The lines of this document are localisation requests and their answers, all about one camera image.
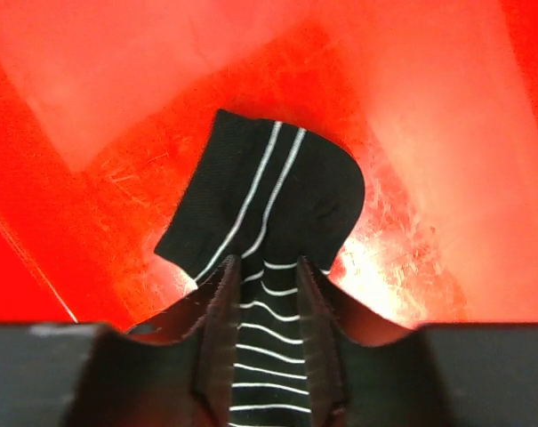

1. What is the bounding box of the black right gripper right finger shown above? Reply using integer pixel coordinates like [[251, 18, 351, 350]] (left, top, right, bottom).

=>
[[296, 259, 538, 426]]

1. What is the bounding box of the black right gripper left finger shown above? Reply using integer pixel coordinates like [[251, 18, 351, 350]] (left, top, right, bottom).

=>
[[0, 256, 240, 426]]

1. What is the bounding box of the black striped sock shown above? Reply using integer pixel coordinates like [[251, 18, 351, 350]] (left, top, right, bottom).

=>
[[155, 109, 365, 426]]

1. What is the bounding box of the red plastic bin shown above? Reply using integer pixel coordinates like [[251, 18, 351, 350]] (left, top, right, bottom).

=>
[[0, 1, 538, 328]]

